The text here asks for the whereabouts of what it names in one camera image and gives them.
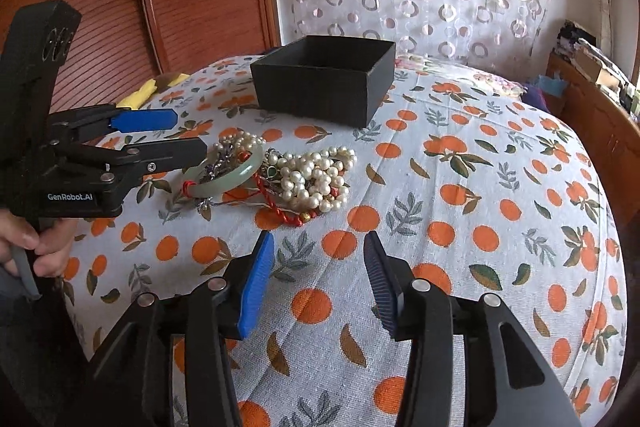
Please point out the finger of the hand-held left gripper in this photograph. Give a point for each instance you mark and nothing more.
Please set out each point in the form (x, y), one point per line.
(175, 152)
(145, 120)

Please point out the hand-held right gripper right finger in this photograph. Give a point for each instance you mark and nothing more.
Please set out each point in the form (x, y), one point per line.
(380, 287)

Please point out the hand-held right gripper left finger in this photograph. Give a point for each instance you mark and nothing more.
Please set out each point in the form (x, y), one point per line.
(257, 287)

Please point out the purple beaded hairpin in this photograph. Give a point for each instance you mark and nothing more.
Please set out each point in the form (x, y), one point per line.
(220, 167)

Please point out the pale green jade bangle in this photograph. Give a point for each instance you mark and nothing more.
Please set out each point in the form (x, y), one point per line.
(235, 179)

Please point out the black cardboard box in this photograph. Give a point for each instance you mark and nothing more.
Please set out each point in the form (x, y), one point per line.
(310, 92)

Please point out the person's left hand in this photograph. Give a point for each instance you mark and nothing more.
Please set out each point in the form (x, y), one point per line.
(50, 247)

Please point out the yellow plush toy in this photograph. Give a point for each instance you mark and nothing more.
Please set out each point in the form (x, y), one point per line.
(142, 94)

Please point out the orange fruit print cloth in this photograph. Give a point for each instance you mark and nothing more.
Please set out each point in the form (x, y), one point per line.
(450, 207)

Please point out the floral blanket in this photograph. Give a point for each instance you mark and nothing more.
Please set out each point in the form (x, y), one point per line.
(490, 82)

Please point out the navy fleece blanket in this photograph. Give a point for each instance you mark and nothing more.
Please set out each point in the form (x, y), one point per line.
(535, 99)

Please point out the blue plastic bag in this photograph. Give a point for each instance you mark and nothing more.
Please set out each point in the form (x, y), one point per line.
(547, 86)

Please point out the brown wooden cabinet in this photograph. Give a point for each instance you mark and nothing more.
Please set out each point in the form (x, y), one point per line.
(590, 127)

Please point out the open cardboard box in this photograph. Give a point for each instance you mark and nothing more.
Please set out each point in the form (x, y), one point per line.
(595, 64)

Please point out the pile of dark clothes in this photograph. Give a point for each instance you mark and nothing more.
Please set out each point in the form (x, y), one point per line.
(575, 39)

